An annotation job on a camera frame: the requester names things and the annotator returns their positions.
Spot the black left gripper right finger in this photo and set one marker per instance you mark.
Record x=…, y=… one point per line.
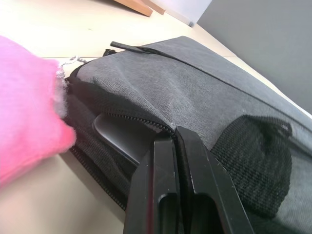
x=209, y=185

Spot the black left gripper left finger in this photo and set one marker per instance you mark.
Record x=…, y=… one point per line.
x=151, y=185

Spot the grey fabric laptop bag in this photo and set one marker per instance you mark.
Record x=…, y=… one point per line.
x=170, y=80

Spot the pink plush mouse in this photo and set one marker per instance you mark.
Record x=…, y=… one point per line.
x=24, y=97

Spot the dark grey laptop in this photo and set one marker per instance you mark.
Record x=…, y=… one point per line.
x=114, y=136

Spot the white panel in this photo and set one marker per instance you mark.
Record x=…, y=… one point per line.
x=185, y=9

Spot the light wooden stand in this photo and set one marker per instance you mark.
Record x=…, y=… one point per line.
x=136, y=6

